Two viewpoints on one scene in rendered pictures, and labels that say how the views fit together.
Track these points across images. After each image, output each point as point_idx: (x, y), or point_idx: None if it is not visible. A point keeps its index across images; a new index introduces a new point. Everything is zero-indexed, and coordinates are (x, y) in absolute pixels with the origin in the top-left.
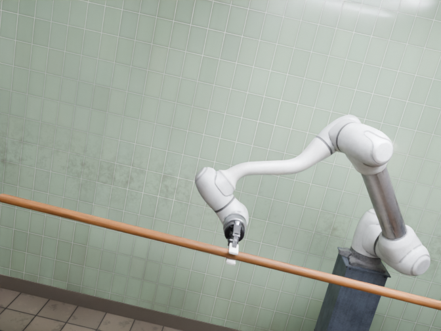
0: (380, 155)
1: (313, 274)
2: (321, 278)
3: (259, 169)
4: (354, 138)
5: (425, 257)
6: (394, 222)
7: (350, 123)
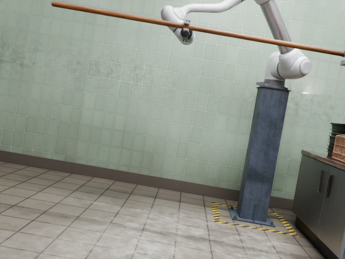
0: None
1: (233, 33)
2: (238, 35)
3: (199, 6)
4: None
5: (307, 60)
6: (284, 38)
7: None
